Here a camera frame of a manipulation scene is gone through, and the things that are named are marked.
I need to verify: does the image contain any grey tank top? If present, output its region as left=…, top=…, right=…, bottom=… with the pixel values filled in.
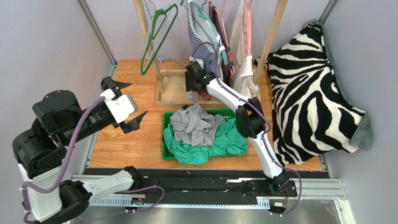
left=170, top=104, right=225, bottom=147

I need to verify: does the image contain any green tank top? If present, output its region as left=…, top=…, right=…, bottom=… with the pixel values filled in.
left=163, top=117, right=249, bottom=166

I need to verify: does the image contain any green velvet hanger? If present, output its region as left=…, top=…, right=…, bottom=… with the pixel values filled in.
left=140, top=0, right=178, bottom=75

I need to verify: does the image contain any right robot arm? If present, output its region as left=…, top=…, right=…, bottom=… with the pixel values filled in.
left=185, top=61, right=289, bottom=192

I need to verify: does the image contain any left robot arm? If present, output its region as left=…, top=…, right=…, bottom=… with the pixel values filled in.
left=12, top=77, right=144, bottom=224

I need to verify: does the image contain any maroon printed tank top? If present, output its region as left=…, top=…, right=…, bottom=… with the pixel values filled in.
left=208, top=1, right=235, bottom=87

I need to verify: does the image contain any blue striped tank top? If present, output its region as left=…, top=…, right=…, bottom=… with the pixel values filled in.
left=182, top=0, right=223, bottom=78

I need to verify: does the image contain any white tank top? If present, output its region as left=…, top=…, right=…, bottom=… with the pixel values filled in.
left=228, top=0, right=260, bottom=98

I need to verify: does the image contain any teal plastic hanger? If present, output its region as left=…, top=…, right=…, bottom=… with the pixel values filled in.
left=187, top=0, right=228, bottom=65

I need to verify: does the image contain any pink plastic hanger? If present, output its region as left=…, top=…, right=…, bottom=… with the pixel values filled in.
left=242, top=0, right=252, bottom=56

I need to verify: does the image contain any wooden clothes rack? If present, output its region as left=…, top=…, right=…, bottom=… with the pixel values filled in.
left=134, top=0, right=287, bottom=110

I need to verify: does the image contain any green plastic tray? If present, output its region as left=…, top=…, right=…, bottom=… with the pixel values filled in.
left=162, top=108, right=244, bottom=161

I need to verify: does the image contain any zebra print blanket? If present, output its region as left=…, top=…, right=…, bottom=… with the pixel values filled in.
left=264, top=20, right=374, bottom=166

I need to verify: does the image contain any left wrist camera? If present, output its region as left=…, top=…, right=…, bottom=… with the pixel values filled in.
left=100, top=89, right=138, bottom=124

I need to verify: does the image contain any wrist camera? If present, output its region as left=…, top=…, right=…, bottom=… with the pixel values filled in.
left=100, top=89, right=138, bottom=124
left=189, top=56, right=204, bottom=69

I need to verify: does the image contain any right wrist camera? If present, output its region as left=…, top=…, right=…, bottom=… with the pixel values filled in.
left=189, top=56, right=204, bottom=69

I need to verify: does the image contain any thin pink wire hanger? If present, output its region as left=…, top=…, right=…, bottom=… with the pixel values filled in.
left=215, top=0, right=229, bottom=48

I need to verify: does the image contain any thin blue wire hanger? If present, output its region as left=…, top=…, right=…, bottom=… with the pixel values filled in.
left=144, top=0, right=178, bottom=51

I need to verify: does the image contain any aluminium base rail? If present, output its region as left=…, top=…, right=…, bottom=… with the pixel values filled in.
left=80, top=168, right=355, bottom=224

